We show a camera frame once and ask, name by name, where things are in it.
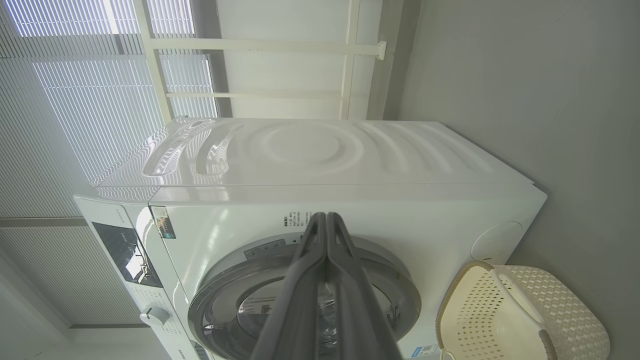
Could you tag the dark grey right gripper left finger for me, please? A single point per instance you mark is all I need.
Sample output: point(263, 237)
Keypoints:
point(295, 310)

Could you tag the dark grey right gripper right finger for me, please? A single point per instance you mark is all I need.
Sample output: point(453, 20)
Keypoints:
point(357, 310)

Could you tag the dark round glass washer door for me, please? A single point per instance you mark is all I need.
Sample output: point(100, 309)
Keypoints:
point(225, 285)

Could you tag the cream perforated laundry basket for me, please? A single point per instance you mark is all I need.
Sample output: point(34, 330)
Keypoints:
point(480, 310)

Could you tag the white front-load washing machine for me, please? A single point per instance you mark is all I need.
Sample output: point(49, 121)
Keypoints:
point(350, 155)

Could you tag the grey warning sticker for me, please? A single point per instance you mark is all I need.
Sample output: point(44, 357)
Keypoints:
point(265, 249)

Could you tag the blue energy label sticker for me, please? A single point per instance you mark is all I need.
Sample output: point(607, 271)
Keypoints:
point(425, 351)

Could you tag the white washer control knob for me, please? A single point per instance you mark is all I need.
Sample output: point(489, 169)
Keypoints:
point(155, 316)

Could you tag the round white filter cover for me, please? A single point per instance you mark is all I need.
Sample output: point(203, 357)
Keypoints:
point(497, 242)

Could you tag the dark rectangular front sticker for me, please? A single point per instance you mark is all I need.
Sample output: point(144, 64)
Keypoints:
point(163, 222)

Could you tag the black washer control display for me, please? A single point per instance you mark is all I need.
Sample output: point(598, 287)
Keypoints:
point(125, 252)

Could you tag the white window blinds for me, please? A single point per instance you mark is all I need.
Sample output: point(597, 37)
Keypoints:
point(75, 110)

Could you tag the white metal railing frame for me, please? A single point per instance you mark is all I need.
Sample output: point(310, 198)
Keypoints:
point(260, 46)

